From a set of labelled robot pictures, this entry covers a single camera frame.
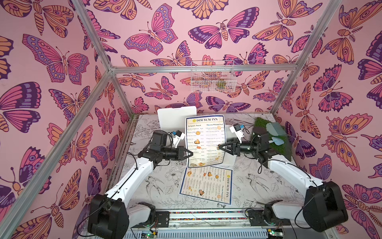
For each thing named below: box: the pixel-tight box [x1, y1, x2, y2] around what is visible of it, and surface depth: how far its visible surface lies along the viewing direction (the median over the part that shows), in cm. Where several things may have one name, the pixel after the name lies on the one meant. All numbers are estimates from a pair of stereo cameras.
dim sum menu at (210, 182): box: [179, 165, 234, 206], surface depth 87 cm
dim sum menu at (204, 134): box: [185, 114, 227, 168], surface depth 76 cm
